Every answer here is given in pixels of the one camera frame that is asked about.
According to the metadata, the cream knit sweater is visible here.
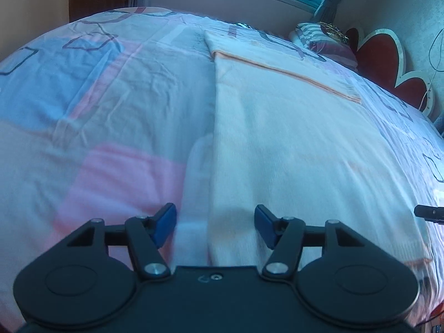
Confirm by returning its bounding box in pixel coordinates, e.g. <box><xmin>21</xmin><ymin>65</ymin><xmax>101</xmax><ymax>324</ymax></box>
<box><xmin>172</xmin><ymin>30</ymin><xmax>433</xmax><ymax>266</ymax></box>

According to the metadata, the pastel patterned bed quilt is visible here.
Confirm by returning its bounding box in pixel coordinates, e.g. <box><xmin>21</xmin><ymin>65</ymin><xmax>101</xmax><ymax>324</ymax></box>
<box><xmin>1</xmin><ymin>7</ymin><xmax>443</xmax><ymax>332</ymax></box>

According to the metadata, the red white bed headboard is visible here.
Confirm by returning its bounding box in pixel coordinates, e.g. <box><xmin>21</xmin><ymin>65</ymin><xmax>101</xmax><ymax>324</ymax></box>
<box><xmin>345</xmin><ymin>27</ymin><xmax>435</xmax><ymax>117</ymax></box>

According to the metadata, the striped pillow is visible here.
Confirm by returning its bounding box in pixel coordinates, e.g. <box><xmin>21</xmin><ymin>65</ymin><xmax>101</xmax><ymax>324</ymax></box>
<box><xmin>289</xmin><ymin>22</ymin><xmax>358</xmax><ymax>72</ymax></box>

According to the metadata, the gold patterned cloth on pillow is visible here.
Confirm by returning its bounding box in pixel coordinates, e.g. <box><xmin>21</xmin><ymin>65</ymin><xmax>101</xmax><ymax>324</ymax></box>
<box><xmin>318</xmin><ymin>22</ymin><xmax>349</xmax><ymax>44</ymax></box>

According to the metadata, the hanging wall cable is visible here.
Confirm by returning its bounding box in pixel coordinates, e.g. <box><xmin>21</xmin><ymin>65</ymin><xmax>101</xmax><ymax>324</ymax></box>
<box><xmin>418</xmin><ymin>26</ymin><xmax>444</xmax><ymax>112</ymax></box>

